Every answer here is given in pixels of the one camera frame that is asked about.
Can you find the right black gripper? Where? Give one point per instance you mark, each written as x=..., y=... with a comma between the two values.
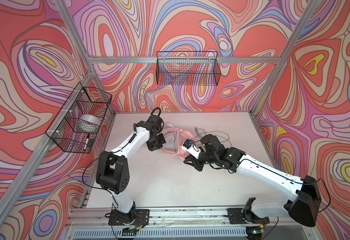
x=195, y=163

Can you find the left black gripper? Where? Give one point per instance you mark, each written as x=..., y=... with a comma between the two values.
x=162, y=141

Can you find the pink headphones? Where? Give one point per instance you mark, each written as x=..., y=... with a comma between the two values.
x=174, y=149

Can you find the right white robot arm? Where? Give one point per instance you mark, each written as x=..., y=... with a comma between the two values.
x=300, y=197

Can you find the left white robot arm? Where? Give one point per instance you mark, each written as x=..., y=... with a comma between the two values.
x=113, y=171

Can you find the white headphones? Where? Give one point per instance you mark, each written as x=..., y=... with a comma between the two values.
x=168, y=133

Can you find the marker pen in basket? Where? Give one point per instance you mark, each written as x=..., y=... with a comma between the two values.
x=86, y=142

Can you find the grey tape roll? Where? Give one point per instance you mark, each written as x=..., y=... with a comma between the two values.
x=87, y=124

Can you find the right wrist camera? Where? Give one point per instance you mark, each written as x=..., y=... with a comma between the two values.
x=191, y=147

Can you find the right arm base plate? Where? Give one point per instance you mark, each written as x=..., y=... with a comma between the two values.
x=240, y=216

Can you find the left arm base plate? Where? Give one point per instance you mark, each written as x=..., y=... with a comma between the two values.
x=139, y=217

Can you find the black wire basket back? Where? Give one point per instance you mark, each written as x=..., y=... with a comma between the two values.
x=187, y=68

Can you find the black wire basket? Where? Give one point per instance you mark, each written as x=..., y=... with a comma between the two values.
x=82, y=100
x=187, y=68

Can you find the black wire basket left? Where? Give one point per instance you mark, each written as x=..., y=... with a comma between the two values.
x=82, y=100

